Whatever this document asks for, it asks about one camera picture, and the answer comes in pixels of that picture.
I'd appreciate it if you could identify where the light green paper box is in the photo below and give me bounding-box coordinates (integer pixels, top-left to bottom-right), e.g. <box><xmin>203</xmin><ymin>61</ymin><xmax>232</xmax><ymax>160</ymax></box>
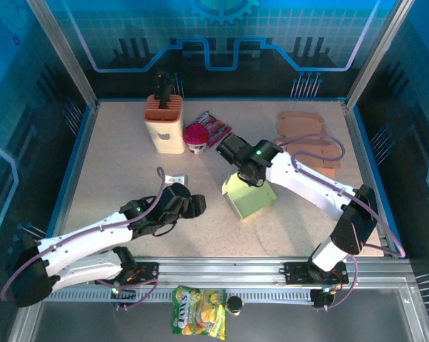
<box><xmin>221</xmin><ymin>173</ymin><xmax>276</xmax><ymax>221</ymax></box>

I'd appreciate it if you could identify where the orange paper box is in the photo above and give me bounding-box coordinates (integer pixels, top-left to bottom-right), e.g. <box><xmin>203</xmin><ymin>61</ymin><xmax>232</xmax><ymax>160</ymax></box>
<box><xmin>274</xmin><ymin>110</ymin><xmax>343</xmax><ymax>178</ymax></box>

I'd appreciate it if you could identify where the pink snack packet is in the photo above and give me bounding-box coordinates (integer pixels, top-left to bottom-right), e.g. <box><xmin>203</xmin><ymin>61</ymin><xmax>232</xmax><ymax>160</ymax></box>
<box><xmin>194</xmin><ymin>110</ymin><xmax>233</xmax><ymax>149</ymax></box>

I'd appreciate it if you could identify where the yogurt cup pink lid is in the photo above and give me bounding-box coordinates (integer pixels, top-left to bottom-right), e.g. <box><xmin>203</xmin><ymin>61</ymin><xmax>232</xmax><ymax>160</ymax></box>
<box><xmin>184</xmin><ymin>123</ymin><xmax>210</xmax><ymax>155</ymax></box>

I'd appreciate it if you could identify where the beige knife block orange top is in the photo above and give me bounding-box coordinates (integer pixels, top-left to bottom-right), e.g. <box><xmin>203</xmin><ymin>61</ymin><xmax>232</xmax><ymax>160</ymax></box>
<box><xmin>144</xmin><ymin>94</ymin><xmax>185</xmax><ymax>155</ymax></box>

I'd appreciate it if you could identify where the black connector module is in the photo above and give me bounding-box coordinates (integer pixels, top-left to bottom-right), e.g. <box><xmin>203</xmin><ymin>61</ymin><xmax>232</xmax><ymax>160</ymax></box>
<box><xmin>109</xmin><ymin>284</ymin><xmax>137</xmax><ymax>313</ymax></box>
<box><xmin>311</xmin><ymin>286</ymin><xmax>338</xmax><ymax>311</ymax></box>

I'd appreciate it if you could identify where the yellow green candy bag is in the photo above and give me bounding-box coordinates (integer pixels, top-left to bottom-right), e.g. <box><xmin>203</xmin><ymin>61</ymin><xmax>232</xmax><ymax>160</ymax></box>
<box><xmin>170</xmin><ymin>284</ymin><xmax>227</xmax><ymax>339</ymax></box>

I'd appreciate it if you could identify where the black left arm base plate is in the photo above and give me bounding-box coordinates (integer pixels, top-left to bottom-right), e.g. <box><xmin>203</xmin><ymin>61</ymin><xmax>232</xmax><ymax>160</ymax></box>
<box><xmin>107</xmin><ymin>261</ymin><xmax>161</xmax><ymax>286</ymax></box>

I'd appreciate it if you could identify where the aluminium front rail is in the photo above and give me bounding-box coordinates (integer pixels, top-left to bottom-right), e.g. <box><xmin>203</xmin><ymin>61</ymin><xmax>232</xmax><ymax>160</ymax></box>
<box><xmin>32</xmin><ymin>255</ymin><xmax>413</xmax><ymax>286</ymax></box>

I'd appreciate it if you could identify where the black handled knife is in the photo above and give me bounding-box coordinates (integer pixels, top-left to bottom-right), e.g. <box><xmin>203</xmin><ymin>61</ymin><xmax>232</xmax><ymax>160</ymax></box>
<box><xmin>159</xmin><ymin>78</ymin><xmax>177</xmax><ymax>109</ymax></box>
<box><xmin>154</xmin><ymin>70</ymin><xmax>167</xmax><ymax>103</ymax></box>

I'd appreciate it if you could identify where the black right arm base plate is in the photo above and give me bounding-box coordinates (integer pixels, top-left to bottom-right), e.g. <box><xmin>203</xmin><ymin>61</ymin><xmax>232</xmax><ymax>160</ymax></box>
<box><xmin>284</xmin><ymin>261</ymin><xmax>349</xmax><ymax>286</ymax></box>

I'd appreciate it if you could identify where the slotted grey cable duct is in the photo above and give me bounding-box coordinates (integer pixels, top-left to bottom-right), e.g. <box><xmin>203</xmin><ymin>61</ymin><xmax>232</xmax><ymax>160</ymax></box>
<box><xmin>43</xmin><ymin>289</ymin><xmax>315</xmax><ymax>304</ymax></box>

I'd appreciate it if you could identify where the aluminium frame post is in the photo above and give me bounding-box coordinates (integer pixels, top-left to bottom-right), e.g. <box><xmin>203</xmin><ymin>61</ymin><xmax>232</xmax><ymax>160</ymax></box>
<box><xmin>26</xmin><ymin>0</ymin><xmax>100</xmax><ymax>110</ymax></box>
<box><xmin>344</xmin><ymin>0</ymin><xmax>415</xmax><ymax>111</ymax></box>

